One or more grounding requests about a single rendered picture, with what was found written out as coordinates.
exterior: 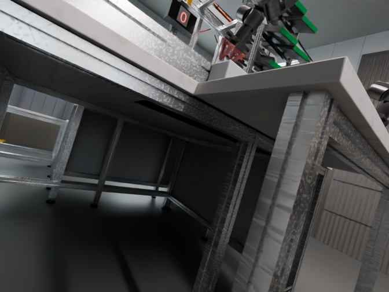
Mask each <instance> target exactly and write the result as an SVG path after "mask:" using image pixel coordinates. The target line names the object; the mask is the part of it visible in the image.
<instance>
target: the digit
mask: <svg viewBox="0 0 389 292"><path fill-rule="evenodd" d="M189 16H190V13H189V12H188V11H187V10H186V9H185V8H184V7H183V6H182V5H181V7H180V10H179V13H178V16H177V20H178V21H179V22H180V23H181V24H182V25H184V26H185V27H186V26H187V23H188V20H189Z"/></svg>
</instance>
